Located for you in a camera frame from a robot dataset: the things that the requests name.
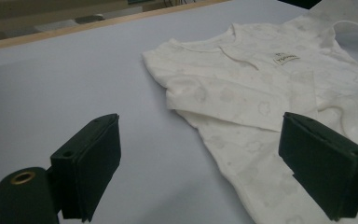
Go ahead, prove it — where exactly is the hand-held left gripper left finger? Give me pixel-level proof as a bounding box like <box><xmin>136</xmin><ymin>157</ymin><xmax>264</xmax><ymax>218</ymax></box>
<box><xmin>49</xmin><ymin>113</ymin><xmax>122</xmax><ymax>223</ymax></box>

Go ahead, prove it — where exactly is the white baby romper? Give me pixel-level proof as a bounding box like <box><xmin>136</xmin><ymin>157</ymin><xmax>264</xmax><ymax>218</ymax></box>
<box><xmin>142</xmin><ymin>0</ymin><xmax>358</xmax><ymax>224</ymax></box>

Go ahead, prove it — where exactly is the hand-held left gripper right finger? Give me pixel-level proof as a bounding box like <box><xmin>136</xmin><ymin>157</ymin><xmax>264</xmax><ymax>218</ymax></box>
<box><xmin>278</xmin><ymin>111</ymin><xmax>358</xmax><ymax>222</ymax></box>

